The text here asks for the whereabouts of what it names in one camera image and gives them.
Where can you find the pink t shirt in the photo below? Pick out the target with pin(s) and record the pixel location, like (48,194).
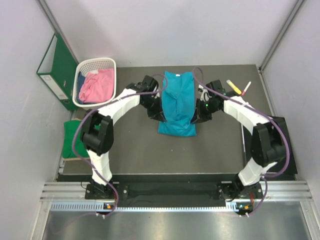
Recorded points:
(98,87)

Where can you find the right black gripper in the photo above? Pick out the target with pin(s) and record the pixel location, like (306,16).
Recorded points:
(200,116)

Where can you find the teal t shirt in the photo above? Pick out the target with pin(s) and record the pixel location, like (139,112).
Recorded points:
(178,104)

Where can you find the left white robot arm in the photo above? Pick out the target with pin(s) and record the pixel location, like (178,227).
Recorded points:
(97,130)

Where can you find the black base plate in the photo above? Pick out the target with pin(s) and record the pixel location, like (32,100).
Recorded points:
(197,200)

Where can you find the green ring binder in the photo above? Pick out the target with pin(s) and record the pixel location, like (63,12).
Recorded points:
(57,70)

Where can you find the white laundry basket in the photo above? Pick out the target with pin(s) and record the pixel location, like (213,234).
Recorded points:
(93,65)

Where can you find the grey cable duct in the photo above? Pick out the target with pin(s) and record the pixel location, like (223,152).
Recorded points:
(102,207)

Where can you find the pink white marker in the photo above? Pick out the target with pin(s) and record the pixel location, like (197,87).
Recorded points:
(246,88)

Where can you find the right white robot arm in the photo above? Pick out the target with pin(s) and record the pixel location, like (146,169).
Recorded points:
(248,117)

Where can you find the navy blue t shirt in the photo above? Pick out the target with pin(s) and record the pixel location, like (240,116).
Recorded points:
(79,84)

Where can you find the green folded t shirt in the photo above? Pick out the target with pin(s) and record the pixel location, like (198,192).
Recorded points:
(71,138)

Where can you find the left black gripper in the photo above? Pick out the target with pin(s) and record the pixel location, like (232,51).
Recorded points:
(158,113)

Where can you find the yellow highlighter marker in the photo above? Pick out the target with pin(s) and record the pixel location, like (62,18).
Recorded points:
(234,87)

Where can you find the black board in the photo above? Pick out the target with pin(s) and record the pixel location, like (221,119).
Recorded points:
(290,165)

